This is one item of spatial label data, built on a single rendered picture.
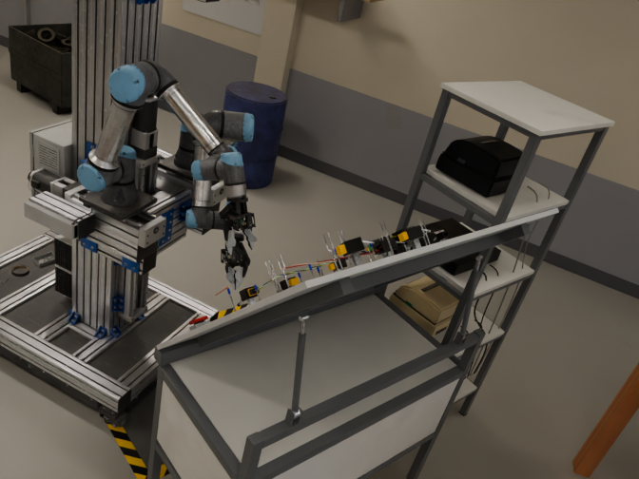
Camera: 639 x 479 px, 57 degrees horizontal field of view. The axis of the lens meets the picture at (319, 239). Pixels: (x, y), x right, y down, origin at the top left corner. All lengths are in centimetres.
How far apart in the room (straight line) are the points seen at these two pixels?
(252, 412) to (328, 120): 401
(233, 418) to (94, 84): 147
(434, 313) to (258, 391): 105
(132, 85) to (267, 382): 118
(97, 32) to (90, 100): 29
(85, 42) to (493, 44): 351
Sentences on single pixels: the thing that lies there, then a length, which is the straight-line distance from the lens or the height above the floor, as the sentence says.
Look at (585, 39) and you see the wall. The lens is 520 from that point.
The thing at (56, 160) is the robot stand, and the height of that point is 115.
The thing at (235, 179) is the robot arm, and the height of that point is 152.
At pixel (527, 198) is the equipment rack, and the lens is 279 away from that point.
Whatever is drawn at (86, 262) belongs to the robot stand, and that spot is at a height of 62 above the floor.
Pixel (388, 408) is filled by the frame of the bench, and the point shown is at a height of 80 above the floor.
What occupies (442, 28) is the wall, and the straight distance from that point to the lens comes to 534.
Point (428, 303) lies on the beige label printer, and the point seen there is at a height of 83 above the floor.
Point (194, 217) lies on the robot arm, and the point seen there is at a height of 122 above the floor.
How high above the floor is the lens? 243
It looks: 30 degrees down
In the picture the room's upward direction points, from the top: 14 degrees clockwise
